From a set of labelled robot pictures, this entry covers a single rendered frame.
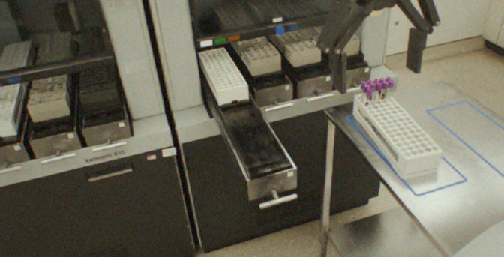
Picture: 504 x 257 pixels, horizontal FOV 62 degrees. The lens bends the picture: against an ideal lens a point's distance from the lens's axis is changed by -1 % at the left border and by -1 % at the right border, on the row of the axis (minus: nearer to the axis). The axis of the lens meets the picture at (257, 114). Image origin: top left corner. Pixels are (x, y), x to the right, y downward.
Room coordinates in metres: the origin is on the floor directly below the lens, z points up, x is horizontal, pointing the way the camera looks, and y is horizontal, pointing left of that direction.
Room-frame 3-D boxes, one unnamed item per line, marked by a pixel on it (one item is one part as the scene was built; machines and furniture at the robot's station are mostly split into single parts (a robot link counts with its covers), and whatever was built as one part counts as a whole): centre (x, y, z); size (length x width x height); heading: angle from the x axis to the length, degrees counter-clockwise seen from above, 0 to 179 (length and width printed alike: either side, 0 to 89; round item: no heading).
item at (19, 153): (1.29, 0.86, 0.78); 0.73 x 0.14 x 0.09; 16
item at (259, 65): (1.31, -0.04, 0.85); 0.12 x 0.02 x 0.06; 107
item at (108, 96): (1.16, 0.50, 0.85); 0.12 x 0.02 x 0.06; 107
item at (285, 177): (1.11, 0.06, 0.78); 0.73 x 0.14 x 0.09; 16
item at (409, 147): (0.90, -0.36, 0.85); 0.30 x 0.10 x 0.06; 11
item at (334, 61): (0.57, -0.11, 1.25); 0.03 x 0.01 x 0.05; 107
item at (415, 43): (0.61, -0.26, 1.23); 0.03 x 0.01 x 0.07; 17
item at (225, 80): (1.28, 0.11, 0.83); 0.30 x 0.10 x 0.06; 16
